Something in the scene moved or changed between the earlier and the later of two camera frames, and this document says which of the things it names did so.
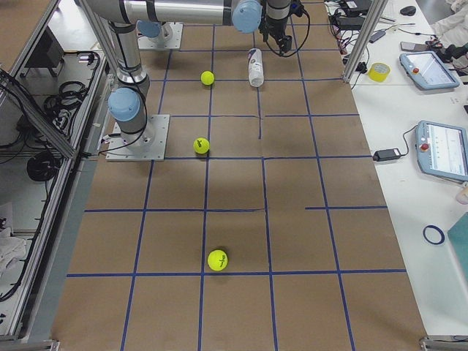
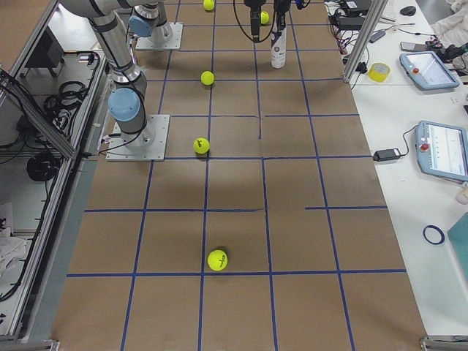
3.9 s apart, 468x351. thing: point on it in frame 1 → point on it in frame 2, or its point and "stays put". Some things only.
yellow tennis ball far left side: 217,260 stays put
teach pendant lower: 442,150 stays put
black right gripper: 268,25 → 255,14
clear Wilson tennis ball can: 256,71 → 278,47
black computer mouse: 408,10 stays put
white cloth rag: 11,248 stays put
